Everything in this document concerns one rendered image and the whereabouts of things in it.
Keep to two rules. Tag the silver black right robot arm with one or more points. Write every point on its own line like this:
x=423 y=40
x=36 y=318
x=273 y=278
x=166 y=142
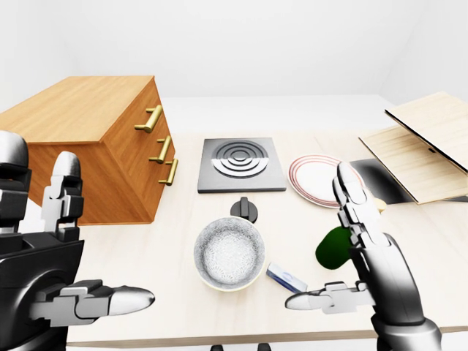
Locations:
x=406 y=338

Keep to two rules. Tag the pale wooden panel dark edge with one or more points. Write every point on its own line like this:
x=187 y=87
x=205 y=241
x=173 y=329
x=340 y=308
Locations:
x=435 y=117

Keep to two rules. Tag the patterned grey bowl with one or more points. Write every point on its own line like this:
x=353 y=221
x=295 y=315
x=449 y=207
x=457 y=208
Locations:
x=229 y=254

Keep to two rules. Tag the wooden cabinet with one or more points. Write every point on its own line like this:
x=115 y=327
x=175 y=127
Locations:
x=80 y=109

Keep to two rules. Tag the small blue white box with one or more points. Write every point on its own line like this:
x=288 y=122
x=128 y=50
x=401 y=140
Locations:
x=287 y=278

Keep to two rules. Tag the white plate with red rings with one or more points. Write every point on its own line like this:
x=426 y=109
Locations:
x=314 y=183

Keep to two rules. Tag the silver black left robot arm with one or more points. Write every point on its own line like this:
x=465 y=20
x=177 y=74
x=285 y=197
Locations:
x=29 y=343

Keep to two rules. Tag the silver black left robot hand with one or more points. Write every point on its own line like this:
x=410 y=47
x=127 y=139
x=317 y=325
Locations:
x=40 y=256

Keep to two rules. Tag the green wine bottle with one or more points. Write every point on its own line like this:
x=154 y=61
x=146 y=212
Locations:
x=331 y=248

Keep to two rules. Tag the round black knob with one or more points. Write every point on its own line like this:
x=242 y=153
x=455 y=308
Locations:
x=244 y=210

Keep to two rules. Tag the wooden cabinet drawer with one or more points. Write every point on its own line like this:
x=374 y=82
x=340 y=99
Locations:
x=153 y=194
x=140 y=161
x=128 y=128

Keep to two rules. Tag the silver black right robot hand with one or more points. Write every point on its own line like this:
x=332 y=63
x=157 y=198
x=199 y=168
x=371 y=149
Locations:
x=387 y=278

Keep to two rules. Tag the flat dark stove plate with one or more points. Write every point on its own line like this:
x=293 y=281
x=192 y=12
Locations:
x=241 y=175

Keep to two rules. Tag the small dark shape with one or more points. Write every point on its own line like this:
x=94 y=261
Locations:
x=216 y=347
x=264 y=347

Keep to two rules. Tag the pale wooden slat tray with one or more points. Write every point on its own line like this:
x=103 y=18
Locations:
x=406 y=161

